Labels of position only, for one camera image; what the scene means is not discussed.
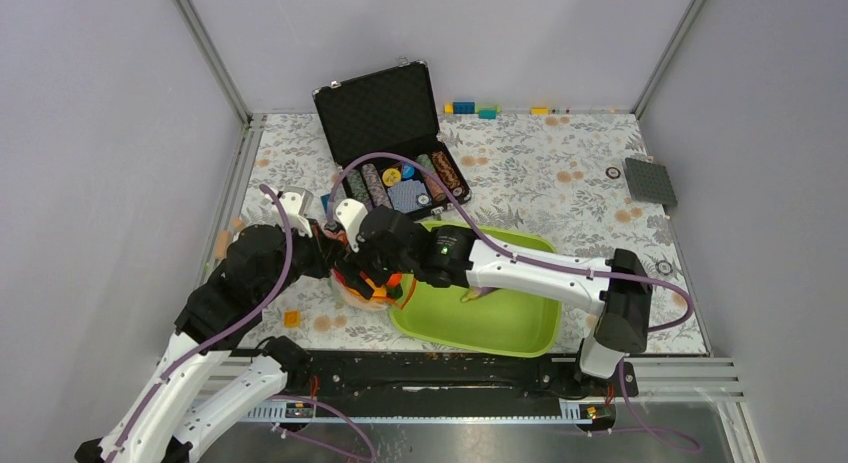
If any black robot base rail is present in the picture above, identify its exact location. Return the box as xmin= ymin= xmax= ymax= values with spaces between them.
xmin=271 ymin=350 xmax=639 ymax=420

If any blue toy brick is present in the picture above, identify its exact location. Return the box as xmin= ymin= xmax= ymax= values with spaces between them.
xmin=320 ymin=193 xmax=333 ymax=218

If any grey building baseplate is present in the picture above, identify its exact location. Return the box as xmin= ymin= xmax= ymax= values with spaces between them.
xmin=624 ymin=158 xmax=678 ymax=207

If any orange toy carrot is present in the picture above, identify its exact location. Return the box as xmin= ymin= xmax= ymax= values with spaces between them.
xmin=384 ymin=273 xmax=403 ymax=288

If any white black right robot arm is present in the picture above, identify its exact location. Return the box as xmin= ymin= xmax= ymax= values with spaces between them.
xmin=331 ymin=200 xmax=653 ymax=395

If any yellow toy bell pepper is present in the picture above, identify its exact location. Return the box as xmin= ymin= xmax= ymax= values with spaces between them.
xmin=350 ymin=280 xmax=391 ymax=301

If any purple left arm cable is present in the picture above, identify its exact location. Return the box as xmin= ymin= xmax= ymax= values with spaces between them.
xmin=99 ymin=184 xmax=295 ymax=463

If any black poker chip case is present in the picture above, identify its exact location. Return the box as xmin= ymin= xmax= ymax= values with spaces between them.
xmin=312 ymin=60 xmax=472 ymax=219

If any yellow big blind button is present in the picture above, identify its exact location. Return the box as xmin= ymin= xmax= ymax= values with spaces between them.
xmin=381 ymin=167 xmax=403 ymax=187

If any green plastic tray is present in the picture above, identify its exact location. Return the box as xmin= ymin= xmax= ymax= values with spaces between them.
xmin=389 ymin=221 xmax=563 ymax=360

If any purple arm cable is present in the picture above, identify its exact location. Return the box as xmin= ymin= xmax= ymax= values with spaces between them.
xmin=99 ymin=184 xmax=295 ymax=463
xmin=327 ymin=152 xmax=695 ymax=332

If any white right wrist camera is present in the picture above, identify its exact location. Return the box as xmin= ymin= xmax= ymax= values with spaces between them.
xmin=333 ymin=198 xmax=369 ymax=253

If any clear zip top bag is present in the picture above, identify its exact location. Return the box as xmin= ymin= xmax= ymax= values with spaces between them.
xmin=330 ymin=262 xmax=417 ymax=312

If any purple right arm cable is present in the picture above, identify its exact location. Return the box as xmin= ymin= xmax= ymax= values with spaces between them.
xmin=327 ymin=152 xmax=695 ymax=332

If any purple toy eggplant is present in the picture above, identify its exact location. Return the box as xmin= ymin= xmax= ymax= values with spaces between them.
xmin=460 ymin=287 xmax=497 ymax=303

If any small orange toy cracker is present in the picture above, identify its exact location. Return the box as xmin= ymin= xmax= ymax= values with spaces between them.
xmin=282 ymin=311 xmax=301 ymax=328

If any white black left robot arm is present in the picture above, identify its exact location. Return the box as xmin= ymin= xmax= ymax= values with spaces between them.
xmin=74 ymin=225 xmax=345 ymax=462

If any blue playing card deck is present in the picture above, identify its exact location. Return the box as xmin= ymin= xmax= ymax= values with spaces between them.
xmin=387 ymin=179 xmax=431 ymax=213

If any teal toy block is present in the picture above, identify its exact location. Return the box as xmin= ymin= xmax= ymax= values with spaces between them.
xmin=477 ymin=108 xmax=499 ymax=120

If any wooden block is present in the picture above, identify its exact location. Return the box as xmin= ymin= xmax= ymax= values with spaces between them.
xmin=213 ymin=230 xmax=233 ymax=261

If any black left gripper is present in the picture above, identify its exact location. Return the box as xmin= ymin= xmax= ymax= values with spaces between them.
xmin=259 ymin=215 xmax=346 ymax=305

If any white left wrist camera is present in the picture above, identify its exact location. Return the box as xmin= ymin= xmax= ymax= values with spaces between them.
xmin=277 ymin=187 xmax=314 ymax=238

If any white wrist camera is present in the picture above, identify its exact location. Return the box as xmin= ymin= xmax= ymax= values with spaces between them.
xmin=277 ymin=187 xmax=314 ymax=238
xmin=333 ymin=198 xmax=369 ymax=253

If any blue toy block at wall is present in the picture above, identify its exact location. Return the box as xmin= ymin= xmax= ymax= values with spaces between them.
xmin=451 ymin=101 xmax=476 ymax=114

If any loose poker chip on table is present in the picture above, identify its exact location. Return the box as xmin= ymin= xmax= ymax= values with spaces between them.
xmin=605 ymin=167 xmax=621 ymax=180

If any blue small blind button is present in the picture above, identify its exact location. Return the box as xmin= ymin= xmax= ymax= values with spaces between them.
xmin=400 ymin=163 xmax=417 ymax=181

